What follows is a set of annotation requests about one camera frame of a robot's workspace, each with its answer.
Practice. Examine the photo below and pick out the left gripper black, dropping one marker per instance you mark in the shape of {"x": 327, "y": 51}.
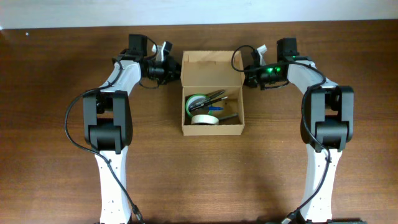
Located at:
{"x": 171, "y": 71}

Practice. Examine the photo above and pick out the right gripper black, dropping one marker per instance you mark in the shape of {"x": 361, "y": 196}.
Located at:
{"x": 251, "y": 76}

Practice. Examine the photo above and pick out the cardboard box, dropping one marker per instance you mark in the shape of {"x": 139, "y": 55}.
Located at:
{"x": 205, "y": 72}

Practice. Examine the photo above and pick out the black and white marker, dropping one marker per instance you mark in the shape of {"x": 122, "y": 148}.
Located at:
{"x": 228, "y": 117}

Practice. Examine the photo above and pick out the dark grey pen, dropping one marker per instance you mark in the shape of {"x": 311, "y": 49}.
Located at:
{"x": 198, "y": 99}

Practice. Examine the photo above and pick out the black pen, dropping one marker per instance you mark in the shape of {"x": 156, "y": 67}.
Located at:
{"x": 207, "y": 103}

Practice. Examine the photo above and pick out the green tape roll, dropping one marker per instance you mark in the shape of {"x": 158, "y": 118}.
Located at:
{"x": 193, "y": 113}

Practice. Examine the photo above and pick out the blue ballpoint pen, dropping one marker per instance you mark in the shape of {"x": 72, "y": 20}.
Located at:
{"x": 213, "y": 108}

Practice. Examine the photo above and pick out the cream masking tape roll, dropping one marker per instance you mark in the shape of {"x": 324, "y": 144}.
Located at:
{"x": 204, "y": 119}

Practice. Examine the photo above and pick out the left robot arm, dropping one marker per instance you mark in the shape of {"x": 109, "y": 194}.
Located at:
{"x": 108, "y": 125}

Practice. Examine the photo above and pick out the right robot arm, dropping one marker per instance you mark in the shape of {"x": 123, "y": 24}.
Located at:
{"x": 327, "y": 120}

